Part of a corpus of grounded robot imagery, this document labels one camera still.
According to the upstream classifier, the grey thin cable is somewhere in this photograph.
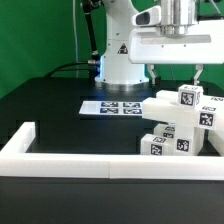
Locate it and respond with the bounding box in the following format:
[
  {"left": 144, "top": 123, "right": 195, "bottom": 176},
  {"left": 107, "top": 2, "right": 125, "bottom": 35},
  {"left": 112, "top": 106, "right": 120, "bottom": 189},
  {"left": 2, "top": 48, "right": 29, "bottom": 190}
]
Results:
[{"left": 72, "top": 0, "right": 81, "bottom": 79}]

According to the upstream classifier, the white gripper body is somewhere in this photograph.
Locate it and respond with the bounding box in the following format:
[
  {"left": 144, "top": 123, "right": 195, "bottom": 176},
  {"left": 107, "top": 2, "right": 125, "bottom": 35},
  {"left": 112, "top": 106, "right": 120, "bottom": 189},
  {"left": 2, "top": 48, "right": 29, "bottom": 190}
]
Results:
[{"left": 129, "top": 20, "right": 224, "bottom": 64}]

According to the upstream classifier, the white chair seat part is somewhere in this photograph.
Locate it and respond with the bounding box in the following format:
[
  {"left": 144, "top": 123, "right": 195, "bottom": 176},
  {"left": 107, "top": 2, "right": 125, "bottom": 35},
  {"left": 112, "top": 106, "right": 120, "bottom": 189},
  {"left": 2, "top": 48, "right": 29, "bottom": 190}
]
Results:
[{"left": 174, "top": 125, "right": 205, "bottom": 156}]

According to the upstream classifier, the white chair back frame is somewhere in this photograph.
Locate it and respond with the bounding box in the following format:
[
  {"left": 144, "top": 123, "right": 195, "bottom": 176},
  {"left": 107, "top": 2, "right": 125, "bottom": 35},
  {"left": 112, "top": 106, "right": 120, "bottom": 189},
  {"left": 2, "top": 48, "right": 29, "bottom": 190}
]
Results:
[{"left": 142, "top": 95, "right": 224, "bottom": 131}]

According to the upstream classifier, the white tagged cube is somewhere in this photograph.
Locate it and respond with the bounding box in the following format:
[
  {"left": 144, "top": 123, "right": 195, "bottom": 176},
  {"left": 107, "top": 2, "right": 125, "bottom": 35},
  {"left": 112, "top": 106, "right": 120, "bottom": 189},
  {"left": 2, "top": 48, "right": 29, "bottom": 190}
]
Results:
[{"left": 178, "top": 84, "right": 204, "bottom": 108}]

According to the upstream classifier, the white marker sheet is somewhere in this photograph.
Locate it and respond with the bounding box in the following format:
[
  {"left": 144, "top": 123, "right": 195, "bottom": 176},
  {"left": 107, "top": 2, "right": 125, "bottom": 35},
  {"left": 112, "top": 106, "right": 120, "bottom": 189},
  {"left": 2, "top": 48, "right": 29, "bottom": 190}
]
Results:
[{"left": 79, "top": 101, "right": 142, "bottom": 116}]

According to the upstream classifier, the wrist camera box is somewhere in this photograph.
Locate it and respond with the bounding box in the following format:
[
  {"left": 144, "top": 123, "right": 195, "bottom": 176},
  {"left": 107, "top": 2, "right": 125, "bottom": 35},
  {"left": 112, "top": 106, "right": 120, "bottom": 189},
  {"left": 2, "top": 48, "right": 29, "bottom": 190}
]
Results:
[{"left": 132, "top": 6, "right": 161, "bottom": 27}]

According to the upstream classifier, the white U-shaped fence frame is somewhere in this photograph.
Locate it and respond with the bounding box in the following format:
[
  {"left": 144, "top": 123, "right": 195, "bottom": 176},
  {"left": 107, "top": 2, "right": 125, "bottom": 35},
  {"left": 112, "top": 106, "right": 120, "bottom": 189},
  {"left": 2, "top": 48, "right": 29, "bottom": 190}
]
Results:
[{"left": 0, "top": 122, "right": 224, "bottom": 181}]

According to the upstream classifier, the black cable bundle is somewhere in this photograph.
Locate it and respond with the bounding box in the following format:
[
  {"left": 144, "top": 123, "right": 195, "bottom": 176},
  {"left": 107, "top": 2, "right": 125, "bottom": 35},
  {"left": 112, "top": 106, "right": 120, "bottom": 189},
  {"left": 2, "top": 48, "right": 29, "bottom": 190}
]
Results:
[{"left": 43, "top": 61, "right": 101, "bottom": 80}]

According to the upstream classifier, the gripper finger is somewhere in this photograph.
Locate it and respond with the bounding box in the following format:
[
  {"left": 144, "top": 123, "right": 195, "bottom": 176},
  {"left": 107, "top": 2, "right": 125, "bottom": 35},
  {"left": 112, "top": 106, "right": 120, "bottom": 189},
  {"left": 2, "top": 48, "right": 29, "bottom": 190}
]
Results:
[
  {"left": 193, "top": 64, "right": 204, "bottom": 86},
  {"left": 147, "top": 64, "right": 161, "bottom": 86}
]

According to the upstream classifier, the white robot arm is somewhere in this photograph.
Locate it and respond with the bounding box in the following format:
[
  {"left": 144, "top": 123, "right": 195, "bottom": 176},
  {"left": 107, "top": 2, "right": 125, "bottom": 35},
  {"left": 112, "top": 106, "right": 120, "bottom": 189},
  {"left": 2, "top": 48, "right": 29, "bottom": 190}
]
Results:
[{"left": 82, "top": 0, "right": 224, "bottom": 89}]

